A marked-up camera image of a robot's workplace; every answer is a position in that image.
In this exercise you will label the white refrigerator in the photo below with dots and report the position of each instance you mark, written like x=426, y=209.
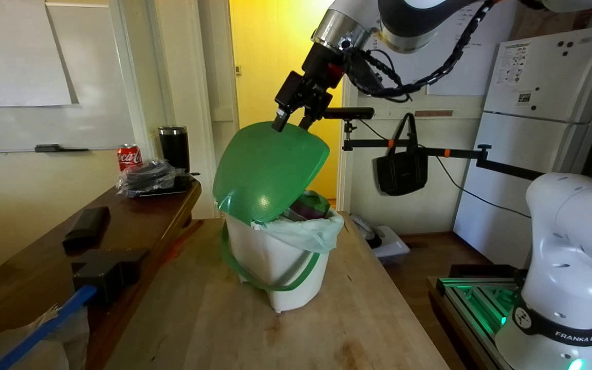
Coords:
x=549, y=82

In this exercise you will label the red soda can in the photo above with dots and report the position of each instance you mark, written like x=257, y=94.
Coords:
x=129, y=159

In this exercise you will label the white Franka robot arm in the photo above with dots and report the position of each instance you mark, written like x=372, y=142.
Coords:
x=569, y=259

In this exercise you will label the plastic bag pile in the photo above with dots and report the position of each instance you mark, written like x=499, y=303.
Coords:
x=153, y=178

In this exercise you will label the white plastic bag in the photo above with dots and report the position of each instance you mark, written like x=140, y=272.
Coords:
x=71, y=339

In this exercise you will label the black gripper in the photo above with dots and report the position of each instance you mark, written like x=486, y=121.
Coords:
x=309, y=78

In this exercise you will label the white door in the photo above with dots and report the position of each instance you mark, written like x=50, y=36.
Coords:
x=194, y=82

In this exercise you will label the dark wooden table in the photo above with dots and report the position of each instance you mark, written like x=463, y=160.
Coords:
x=20, y=274

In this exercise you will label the translucent plastic bin liner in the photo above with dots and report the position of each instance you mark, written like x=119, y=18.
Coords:
x=312, y=232

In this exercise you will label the black hanging bag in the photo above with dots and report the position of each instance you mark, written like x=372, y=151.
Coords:
x=399, y=175

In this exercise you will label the green food pack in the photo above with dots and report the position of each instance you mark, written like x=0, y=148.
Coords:
x=309, y=203

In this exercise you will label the white whiteboard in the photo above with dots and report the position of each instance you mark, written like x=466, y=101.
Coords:
x=103, y=82

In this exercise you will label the black boom pole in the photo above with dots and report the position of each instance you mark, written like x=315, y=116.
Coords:
x=446, y=152

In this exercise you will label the large white wall paper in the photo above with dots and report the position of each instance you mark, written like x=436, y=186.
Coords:
x=488, y=75

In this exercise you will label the black camera on stand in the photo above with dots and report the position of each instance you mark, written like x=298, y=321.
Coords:
x=350, y=114

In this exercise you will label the white bin with picture label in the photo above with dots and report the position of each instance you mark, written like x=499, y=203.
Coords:
x=261, y=253

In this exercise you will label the green bin lid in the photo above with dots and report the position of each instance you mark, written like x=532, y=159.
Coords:
x=268, y=171

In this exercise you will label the chunky black object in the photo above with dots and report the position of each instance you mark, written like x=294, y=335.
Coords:
x=108, y=274

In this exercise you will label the white object on floor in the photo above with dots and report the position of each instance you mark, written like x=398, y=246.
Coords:
x=389, y=243

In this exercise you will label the green lit control box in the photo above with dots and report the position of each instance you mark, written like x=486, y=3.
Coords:
x=482, y=308

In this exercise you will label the flat black box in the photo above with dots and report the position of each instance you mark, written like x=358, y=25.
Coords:
x=87, y=229

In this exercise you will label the black tumbler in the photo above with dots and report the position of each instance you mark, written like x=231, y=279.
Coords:
x=172, y=147

